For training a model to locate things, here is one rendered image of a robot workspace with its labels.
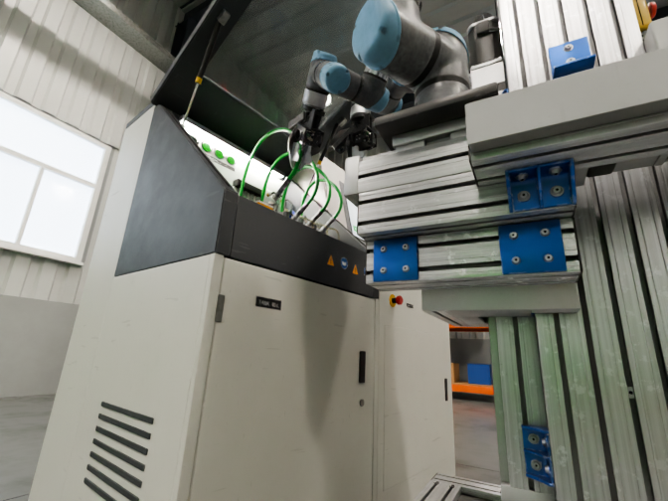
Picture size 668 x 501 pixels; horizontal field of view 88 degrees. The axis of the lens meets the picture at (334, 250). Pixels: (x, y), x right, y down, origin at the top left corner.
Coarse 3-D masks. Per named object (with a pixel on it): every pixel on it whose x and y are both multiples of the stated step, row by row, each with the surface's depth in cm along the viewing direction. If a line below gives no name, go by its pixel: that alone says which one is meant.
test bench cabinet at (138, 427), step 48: (144, 288) 95; (192, 288) 79; (144, 336) 88; (192, 336) 74; (96, 384) 99; (144, 384) 81; (192, 384) 69; (96, 432) 91; (144, 432) 75; (192, 432) 67; (96, 480) 84; (144, 480) 71
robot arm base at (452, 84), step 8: (432, 80) 70; (440, 80) 69; (448, 80) 69; (456, 80) 69; (464, 80) 70; (424, 88) 71; (432, 88) 69; (440, 88) 68; (448, 88) 68; (456, 88) 68; (464, 88) 69; (416, 96) 74; (424, 96) 70; (432, 96) 68; (440, 96) 67; (416, 104) 73
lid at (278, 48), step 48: (240, 0) 114; (288, 0) 121; (336, 0) 126; (192, 48) 120; (240, 48) 127; (288, 48) 133; (336, 48) 140; (240, 96) 141; (288, 96) 148; (336, 96) 156; (240, 144) 156
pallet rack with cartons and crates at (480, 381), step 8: (456, 328) 639; (464, 328) 633; (472, 328) 626; (480, 328) 620; (488, 328) 614; (456, 368) 592; (472, 368) 555; (480, 368) 550; (488, 368) 545; (456, 376) 585; (472, 376) 552; (480, 376) 547; (488, 376) 542; (456, 384) 544; (464, 384) 538; (472, 384) 542; (480, 384) 544; (488, 384) 539; (472, 392) 528; (480, 392) 523; (488, 392) 518
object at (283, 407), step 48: (240, 288) 81; (288, 288) 93; (240, 336) 79; (288, 336) 91; (336, 336) 106; (240, 384) 77; (288, 384) 88; (336, 384) 103; (240, 432) 75; (288, 432) 86; (336, 432) 100; (192, 480) 66; (240, 480) 74; (288, 480) 84; (336, 480) 97
